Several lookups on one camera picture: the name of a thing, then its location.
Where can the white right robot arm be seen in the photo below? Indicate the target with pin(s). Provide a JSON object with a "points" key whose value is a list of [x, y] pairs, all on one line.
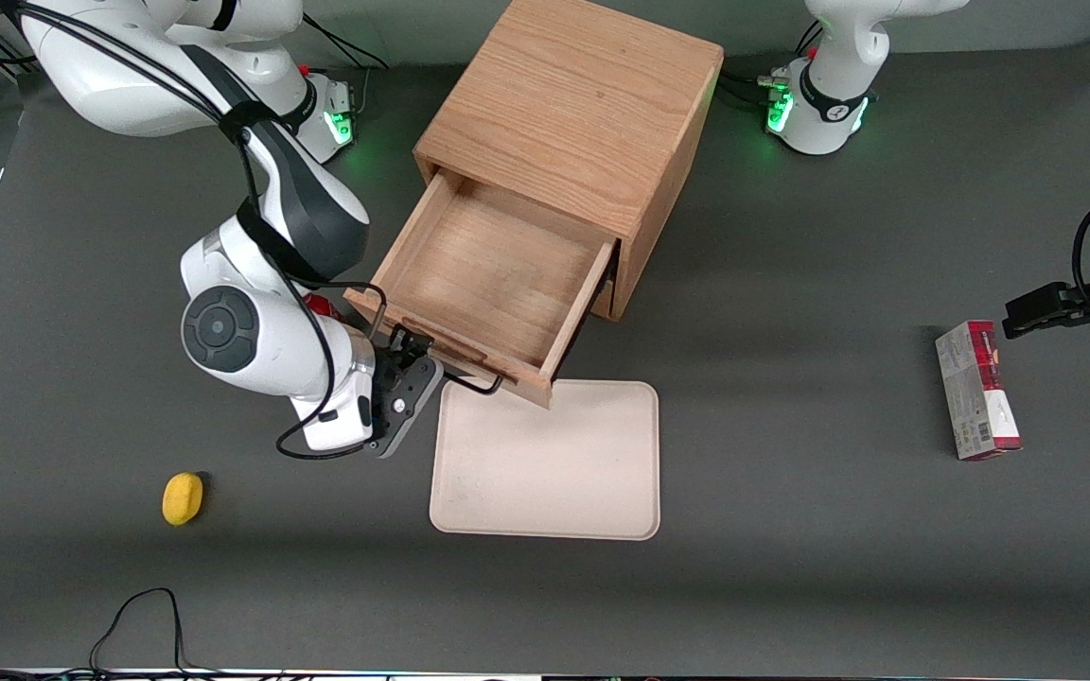
{"points": [[271, 374]]}

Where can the red soda bottle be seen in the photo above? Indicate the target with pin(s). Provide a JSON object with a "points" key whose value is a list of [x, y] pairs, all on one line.
{"points": [[321, 305]]}

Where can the beige rectangular tray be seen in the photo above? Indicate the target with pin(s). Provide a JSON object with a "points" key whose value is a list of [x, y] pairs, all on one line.
{"points": [[545, 473]]}

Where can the wooden drawer cabinet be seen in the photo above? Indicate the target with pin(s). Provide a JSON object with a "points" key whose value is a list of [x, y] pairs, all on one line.
{"points": [[583, 95]]}

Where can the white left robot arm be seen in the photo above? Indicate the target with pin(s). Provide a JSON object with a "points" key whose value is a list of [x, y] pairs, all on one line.
{"points": [[829, 85]]}

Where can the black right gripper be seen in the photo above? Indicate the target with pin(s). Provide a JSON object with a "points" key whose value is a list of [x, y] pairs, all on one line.
{"points": [[387, 366]]}

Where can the red and white carton box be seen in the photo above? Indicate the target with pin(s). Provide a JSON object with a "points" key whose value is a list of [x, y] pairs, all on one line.
{"points": [[975, 392]]}

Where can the yellow lemon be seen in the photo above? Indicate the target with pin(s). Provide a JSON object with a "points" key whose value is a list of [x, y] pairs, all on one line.
{"points": [[183, 498]]}

